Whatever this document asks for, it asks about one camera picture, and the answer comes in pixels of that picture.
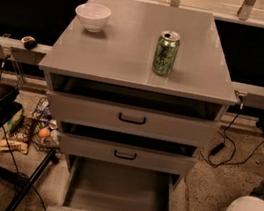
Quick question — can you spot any green chip bag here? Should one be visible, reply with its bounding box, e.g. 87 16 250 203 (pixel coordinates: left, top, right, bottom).
6 108 25 134

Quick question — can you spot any grey bottom drawer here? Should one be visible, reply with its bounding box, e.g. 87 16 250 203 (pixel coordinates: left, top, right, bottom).
47 157 178 211

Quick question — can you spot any black cable on floor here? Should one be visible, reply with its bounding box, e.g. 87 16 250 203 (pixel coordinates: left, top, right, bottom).
0 52 73 211

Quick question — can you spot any orange fruit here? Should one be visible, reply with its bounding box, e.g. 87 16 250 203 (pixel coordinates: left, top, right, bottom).
38 128 51 139

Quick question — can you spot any wire basket with items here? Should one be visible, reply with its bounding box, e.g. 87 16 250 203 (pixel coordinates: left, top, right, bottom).
31 97 59 152

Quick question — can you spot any small black round object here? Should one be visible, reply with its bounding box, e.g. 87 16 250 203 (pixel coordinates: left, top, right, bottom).
21 36 37 50

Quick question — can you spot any grey top drawer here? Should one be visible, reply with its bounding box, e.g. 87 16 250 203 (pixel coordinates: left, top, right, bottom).
47 91 219 147

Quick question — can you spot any grey drawer cabinet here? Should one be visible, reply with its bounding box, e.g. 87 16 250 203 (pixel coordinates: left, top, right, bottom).
20 0 253 202

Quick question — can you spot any white bowl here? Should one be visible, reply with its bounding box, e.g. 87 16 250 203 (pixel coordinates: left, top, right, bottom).
75 3 112 33

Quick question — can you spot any grey drawer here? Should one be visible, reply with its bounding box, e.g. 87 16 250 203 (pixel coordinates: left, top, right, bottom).
47 157 178 211
58 133 196 176
47 91 219 147

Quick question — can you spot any grey middle drawer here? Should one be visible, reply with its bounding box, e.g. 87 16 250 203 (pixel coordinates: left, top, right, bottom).
58 133 196 176

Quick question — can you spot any green soda can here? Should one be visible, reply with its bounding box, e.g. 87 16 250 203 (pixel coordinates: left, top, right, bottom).
152 30 181 76

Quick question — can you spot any snack bag on floor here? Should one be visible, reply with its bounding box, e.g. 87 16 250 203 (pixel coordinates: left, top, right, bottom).
0 140 29 155

